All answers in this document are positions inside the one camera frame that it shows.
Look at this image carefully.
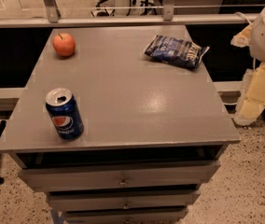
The white cable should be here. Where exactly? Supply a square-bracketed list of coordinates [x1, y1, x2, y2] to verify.
[222, 11, 258, 106]

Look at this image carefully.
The red orange apple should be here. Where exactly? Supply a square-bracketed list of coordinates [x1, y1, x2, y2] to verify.
[52, 33, 76, 57]

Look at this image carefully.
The black office chair base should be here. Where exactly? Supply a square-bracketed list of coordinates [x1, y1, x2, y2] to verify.
[91, 0, 157, 17]

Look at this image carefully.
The blue pepsi can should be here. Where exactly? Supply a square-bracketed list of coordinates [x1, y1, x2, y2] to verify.
[46, 88, 84, 140]

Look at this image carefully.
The grey drawer cabinet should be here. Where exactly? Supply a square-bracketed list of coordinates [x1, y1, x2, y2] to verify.
[0, 24, 242, 224]

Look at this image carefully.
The blue chip bag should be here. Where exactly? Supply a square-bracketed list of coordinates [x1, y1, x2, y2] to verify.
[144, 35, 209, 70]

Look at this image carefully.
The grey metal railing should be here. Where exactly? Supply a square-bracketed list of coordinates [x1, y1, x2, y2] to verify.
[0, 0, 265, 28]

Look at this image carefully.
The middle grey drawer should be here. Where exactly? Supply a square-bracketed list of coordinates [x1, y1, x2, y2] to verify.
[47, 189, 200, 211]

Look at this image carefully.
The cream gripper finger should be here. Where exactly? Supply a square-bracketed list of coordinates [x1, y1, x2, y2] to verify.
[230, 24, 252, 48]
[234, 63, 265, 126]

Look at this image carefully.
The top grey drawer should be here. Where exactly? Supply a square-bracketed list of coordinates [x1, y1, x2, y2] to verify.
[19, 161, 220, 192]

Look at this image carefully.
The bottom grey drawer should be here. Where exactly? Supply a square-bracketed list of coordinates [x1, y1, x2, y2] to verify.
[64, 207, 188, 224]

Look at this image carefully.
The grey drawer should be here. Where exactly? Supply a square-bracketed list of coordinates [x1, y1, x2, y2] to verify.
[19, 161, 220, 192]
[47, 189, 200, 211]
[64, 207, 188, 224]

